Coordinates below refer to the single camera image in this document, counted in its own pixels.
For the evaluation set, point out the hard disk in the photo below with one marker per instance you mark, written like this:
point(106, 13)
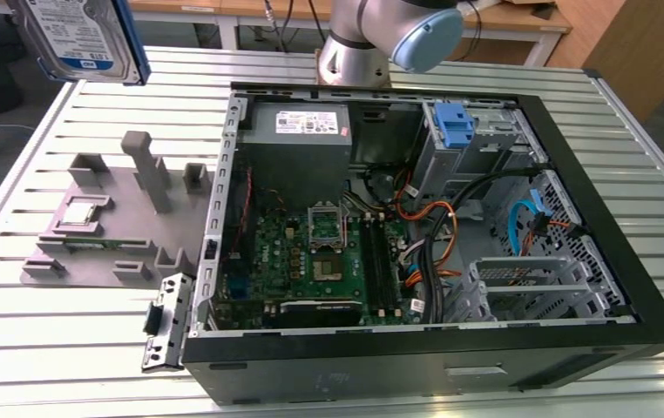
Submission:
point(75, 39)

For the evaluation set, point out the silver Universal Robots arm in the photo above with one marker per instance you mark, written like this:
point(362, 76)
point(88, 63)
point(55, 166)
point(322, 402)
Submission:
point(354, 26)

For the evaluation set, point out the grey power supply unit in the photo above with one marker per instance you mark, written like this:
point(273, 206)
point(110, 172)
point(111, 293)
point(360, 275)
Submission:
point(297, 165)

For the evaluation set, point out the black RAM slot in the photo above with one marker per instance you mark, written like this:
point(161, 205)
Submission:
point(370, 261)
point(388, 261)

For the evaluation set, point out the CPU socket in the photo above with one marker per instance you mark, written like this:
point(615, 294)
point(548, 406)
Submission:
point(330, 269)

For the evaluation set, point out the green motherboard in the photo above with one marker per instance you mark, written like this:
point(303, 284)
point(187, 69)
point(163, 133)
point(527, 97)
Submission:
point(275, 261)

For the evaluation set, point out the black graphics card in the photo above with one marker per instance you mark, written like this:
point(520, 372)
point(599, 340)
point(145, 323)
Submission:
point(314, 313)

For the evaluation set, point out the blue plastic drive carrier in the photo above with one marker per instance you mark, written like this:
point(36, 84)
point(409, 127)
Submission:
point(453, 126)

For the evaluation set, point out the grey metal drive cage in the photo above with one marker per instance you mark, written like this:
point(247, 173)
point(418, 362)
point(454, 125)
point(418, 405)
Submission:
point(482, 157)

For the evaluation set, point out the grey plastic parts rack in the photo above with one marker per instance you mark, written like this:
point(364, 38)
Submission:
point(134, 244)

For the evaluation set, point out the black open PC case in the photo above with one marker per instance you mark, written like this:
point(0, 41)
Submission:
point(366, 370)

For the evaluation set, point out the green RAM stick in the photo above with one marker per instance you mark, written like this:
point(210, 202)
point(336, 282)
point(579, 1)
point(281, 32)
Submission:
point(104, 244)

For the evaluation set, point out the silver CPU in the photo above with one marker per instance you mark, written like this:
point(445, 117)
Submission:
point(80, 214)

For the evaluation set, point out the wooden top white desk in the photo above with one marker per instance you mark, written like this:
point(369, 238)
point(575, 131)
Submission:
point(203, 8)
point(529, 19)

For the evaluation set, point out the brown wooden cabinet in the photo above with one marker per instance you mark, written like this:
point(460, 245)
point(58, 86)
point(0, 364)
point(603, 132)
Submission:
point(645, 43)

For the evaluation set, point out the grey metal slot retainer bracket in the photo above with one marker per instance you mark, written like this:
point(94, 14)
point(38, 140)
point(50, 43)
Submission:
point(177, 305)

